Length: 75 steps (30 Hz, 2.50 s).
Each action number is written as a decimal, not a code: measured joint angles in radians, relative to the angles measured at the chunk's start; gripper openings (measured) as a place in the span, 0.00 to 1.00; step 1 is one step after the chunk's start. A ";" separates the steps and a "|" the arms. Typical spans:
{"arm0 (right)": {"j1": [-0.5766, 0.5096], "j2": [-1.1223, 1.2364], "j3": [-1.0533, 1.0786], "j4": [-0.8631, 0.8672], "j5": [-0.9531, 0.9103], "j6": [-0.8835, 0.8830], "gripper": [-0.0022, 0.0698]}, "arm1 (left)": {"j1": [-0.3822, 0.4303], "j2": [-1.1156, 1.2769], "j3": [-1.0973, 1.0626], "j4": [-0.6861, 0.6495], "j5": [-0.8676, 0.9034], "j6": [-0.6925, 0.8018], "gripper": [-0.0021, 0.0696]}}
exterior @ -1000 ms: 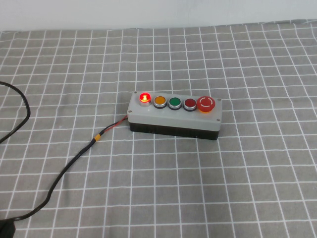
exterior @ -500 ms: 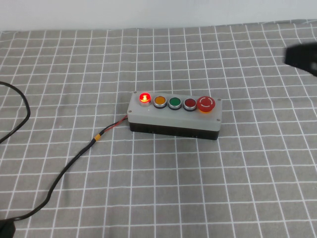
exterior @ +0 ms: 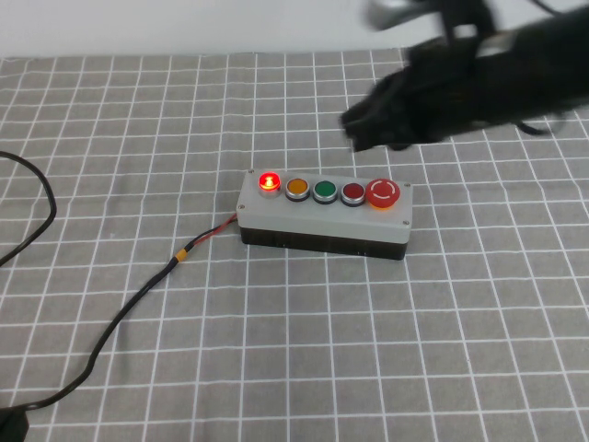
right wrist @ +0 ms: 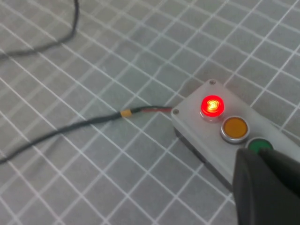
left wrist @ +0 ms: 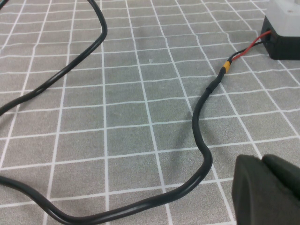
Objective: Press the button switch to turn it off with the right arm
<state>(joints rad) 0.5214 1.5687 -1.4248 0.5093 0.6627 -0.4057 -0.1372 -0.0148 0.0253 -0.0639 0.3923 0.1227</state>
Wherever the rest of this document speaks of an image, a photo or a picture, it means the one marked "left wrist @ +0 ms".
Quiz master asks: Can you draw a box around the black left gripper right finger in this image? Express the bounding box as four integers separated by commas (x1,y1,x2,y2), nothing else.
261,154,300,202

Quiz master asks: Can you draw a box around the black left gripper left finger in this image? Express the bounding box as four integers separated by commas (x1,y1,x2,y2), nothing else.
231,154,300,225

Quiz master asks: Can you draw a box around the grey and black button box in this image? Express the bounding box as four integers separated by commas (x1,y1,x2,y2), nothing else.
260,0,300,61

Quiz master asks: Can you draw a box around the grey checked tablecloth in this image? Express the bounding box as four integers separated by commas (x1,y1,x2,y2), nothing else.
0,0,300,225

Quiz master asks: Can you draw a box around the black power cable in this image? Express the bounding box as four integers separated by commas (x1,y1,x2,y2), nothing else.
0,0,109,117
0,70,226,225

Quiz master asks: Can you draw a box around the yellow cable connector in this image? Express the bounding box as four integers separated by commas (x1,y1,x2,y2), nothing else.
221,60,233,74

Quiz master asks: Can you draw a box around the thin black wire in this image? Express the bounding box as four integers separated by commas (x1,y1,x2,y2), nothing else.
228,39,270,62

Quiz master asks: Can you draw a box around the thin red wire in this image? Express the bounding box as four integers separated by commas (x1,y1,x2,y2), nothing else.
230,30,273,62

